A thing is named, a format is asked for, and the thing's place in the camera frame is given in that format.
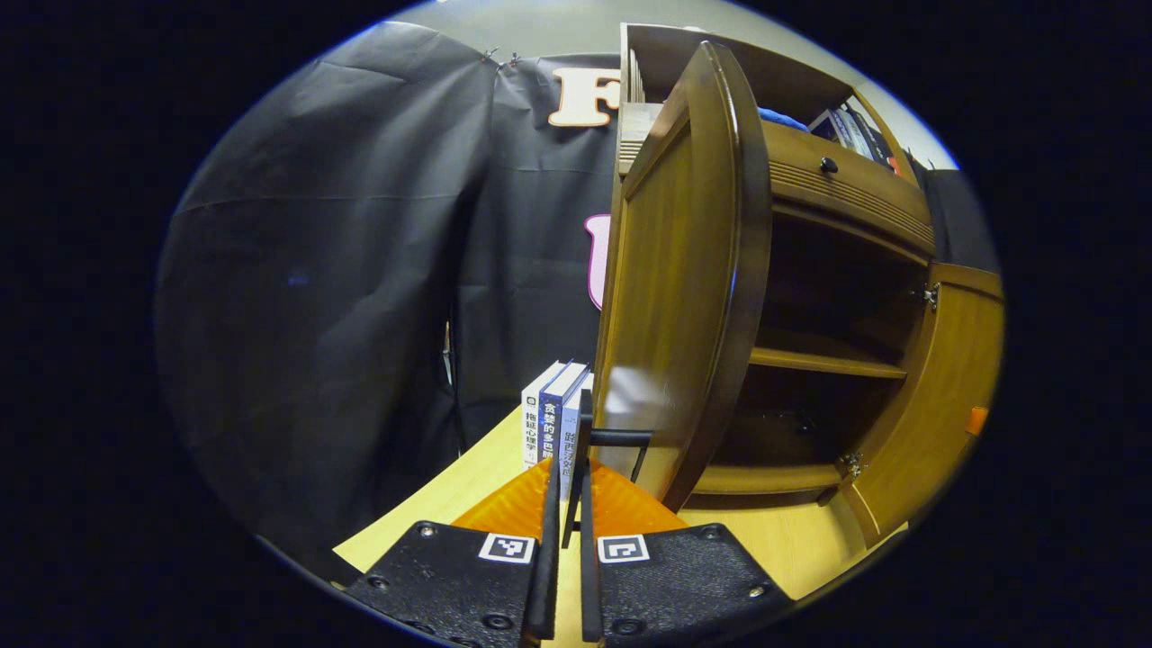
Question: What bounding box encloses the book with pale grey spine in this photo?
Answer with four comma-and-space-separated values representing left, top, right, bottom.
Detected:
832, 106, 876, 159

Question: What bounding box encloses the dark blue spine book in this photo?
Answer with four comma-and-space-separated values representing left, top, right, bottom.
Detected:
538, 362, 590, 469

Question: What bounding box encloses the light blue spine book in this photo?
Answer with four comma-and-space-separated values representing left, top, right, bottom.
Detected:
558, 373, 595, 501

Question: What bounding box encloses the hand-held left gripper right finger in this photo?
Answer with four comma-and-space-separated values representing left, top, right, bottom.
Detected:
579, 459, 795, 644

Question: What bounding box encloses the wooden cabinet drawer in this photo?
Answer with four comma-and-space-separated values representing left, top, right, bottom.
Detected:
760, 120, 937, 257

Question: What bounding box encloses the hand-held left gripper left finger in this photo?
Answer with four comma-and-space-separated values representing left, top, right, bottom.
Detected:
345, 454, 563, 647

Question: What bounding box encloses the wooden cabinet door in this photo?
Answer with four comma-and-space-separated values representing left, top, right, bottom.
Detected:
562, 40, 775, 550
841, 261, 1005, 548

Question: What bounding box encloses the black book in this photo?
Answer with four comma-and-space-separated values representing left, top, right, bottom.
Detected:
846, 101, 905, 175

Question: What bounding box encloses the wooden double-door shoe cabinet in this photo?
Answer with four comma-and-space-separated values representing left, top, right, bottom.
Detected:
616, 22, 1005, 550

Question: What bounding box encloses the book with dark blue cover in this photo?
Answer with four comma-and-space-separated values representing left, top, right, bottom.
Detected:
808, 108, 851, 145

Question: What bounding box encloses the black backdrop cloth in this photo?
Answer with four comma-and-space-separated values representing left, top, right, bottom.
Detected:
153, 20, 1000, 577

